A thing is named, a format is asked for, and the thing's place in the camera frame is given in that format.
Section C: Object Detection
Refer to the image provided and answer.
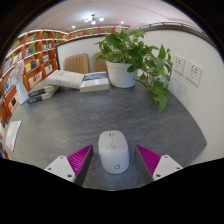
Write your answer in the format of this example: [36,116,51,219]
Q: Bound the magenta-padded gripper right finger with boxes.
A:
[134,144,184,185]

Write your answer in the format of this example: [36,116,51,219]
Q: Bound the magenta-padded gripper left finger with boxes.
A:
[43,143,95,187]

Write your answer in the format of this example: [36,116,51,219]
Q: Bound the white computer mouse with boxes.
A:
[97,129,130,175]

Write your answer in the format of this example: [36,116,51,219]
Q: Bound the dark blue hardcover book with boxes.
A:
[27,84,60,99]
[26,91,55,105]

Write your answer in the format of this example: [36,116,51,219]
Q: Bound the blue and white book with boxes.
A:
[79,72,111,93]

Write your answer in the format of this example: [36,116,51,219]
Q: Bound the tan upholstered chair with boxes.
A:
[62,53,90,75]
[92,51,110,76]

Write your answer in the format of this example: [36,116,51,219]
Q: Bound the green plant in white pot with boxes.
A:
[90,28,175,115]

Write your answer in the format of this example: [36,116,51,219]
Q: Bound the orange wooden bookshelf unit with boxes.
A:
[0,26,131,161]

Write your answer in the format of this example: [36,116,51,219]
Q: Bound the ceiling lamp with round bulbs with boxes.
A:
[83,13,106,26]

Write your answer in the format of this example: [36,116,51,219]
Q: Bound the white wall outlet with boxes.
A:
[185,61,204,88]
[172,54,186,75]

